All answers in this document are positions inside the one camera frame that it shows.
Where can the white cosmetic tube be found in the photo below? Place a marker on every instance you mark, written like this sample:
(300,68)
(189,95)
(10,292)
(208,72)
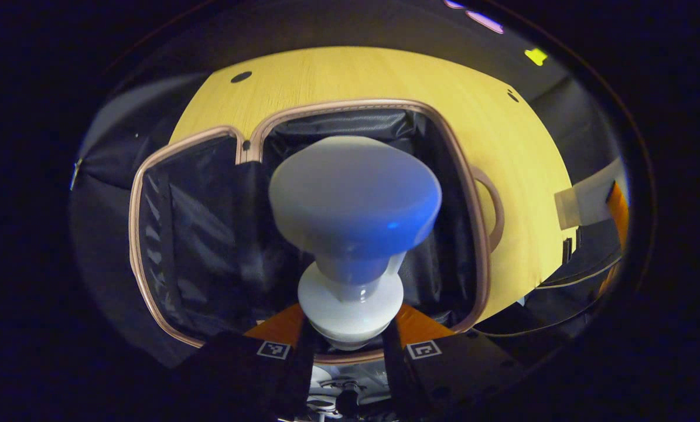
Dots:
(584,202)

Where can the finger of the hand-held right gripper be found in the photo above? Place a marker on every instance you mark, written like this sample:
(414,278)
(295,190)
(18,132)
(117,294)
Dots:
(610,280)
(590,252)

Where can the white pump bottle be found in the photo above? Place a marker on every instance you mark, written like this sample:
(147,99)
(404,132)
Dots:
(355,199)

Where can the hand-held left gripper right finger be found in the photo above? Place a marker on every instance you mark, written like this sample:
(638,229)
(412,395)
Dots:
(443,369)

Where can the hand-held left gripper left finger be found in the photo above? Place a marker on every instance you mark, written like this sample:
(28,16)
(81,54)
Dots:
(238,369)

